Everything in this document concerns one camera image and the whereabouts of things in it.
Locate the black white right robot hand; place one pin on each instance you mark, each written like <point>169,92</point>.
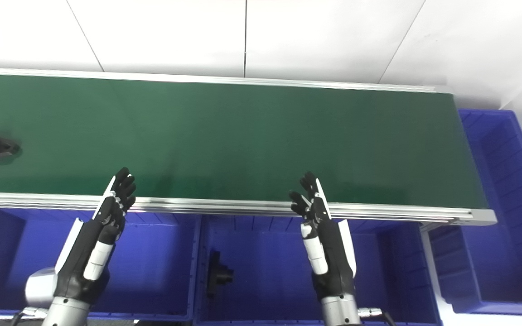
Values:
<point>331,258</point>

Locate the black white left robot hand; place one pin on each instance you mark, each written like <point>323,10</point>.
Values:
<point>86,253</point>

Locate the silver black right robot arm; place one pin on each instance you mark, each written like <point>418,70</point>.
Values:
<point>340,312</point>

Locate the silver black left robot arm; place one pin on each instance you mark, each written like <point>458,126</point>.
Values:
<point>66,313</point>

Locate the blue plastic bin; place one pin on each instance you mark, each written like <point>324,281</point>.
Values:
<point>161,262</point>
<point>505,181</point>
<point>270,271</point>

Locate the green conveyor belt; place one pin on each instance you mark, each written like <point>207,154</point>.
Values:
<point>243,206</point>
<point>243,140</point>

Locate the black machined part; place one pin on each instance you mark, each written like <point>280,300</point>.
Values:
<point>218,276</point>

